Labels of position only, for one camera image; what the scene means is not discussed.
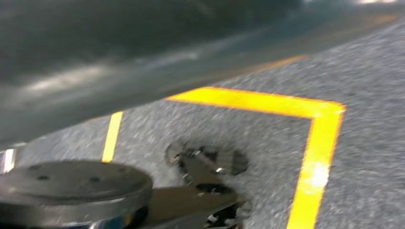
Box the yellow floor tape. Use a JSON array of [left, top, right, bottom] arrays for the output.
[[101, 110, 124, 164], [166, 86, 346, 229]]

